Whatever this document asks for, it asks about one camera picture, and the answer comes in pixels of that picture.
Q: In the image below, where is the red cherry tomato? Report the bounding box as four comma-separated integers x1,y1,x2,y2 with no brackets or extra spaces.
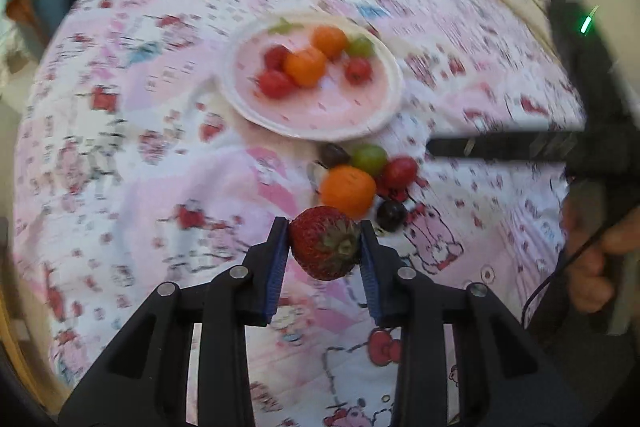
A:
263,45,292,70
343,57,373,85
382,157,420,188

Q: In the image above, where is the dark purple grape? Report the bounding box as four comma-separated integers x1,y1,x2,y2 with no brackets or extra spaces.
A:
319,143,351,168
375,200,408,231

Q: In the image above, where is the person's right hand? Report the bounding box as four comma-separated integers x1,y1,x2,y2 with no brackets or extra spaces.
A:
560,179,640,314

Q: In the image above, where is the small red strawberry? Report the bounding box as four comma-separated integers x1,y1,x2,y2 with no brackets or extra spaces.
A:
256,69,296,100

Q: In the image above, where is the pink cartoon cat bedsheet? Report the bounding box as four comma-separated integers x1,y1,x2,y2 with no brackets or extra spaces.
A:
12,0,591,427

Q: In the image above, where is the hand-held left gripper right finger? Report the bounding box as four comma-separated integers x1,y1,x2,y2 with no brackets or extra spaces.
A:
359,219,588,427

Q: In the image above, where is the large orange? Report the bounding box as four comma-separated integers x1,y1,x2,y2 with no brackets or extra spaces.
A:
284,48,328,88

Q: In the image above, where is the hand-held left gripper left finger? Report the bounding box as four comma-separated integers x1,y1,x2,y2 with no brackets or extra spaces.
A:
57,216,292,427

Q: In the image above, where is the pink strawberry-pattern plate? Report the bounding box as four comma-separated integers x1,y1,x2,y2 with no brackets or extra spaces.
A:
220,17,405,142

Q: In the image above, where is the large red strawberry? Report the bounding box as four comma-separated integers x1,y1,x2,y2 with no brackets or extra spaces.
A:
289,206,362,282

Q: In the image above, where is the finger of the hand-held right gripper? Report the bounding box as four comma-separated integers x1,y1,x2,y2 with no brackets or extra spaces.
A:
426,132,571,160

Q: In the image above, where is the green grape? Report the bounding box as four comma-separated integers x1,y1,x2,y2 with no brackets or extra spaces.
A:
346,35,376,59
350,144,388,172

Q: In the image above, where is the small orange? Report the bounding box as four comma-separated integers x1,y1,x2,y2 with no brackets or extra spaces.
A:
320,165,377,219
311,25,349,60

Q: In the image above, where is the black cable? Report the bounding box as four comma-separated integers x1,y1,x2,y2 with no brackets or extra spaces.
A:
520,207,631,328

